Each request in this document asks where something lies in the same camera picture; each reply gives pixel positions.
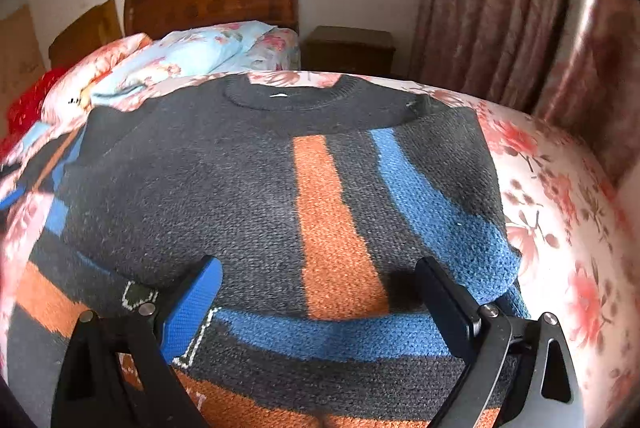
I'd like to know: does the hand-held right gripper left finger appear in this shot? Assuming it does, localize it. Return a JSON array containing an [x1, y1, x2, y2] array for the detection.
[[50, 254, 224, 428]]

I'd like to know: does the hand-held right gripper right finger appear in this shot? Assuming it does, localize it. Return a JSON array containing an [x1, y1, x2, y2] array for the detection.
[[414, 256, 587, 428]]

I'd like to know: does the dark striped knit sweater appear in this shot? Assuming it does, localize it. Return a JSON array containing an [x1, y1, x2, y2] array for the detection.
[[0, 73, 533, 428]]

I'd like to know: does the pink floral bedsheet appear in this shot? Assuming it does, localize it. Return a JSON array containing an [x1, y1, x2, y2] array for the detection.
[[0, 70, 640, 428]]

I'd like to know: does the folded light blue floral quilt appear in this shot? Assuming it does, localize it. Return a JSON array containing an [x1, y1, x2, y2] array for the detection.
[[92, 22, 278, 101]]

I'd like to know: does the pink floral pillow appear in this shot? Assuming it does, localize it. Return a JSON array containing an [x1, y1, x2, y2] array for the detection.
[[40, 33, 153, 124]]

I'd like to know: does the red pillow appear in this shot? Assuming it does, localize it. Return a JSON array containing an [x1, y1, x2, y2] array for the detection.
[[0, 68, 68, 159]]

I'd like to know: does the dark wooden nightstand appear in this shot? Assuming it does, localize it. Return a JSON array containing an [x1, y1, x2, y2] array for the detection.
[[302, 25, 396, 76]]

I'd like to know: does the light blue floral pillow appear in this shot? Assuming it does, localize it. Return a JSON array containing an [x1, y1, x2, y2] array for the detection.
[[215, 27, 302, 74]]

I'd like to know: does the small wooden headboard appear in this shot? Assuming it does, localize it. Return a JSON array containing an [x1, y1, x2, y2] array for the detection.
[[48, 0, 123, 69]]

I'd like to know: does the pink floral curtain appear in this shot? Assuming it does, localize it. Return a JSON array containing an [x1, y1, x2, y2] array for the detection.
[[410, 0, 640, 189]]

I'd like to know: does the brown cardboard sheet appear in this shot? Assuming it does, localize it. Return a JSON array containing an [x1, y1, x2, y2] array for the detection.
[[0, 4, 47, 129]]

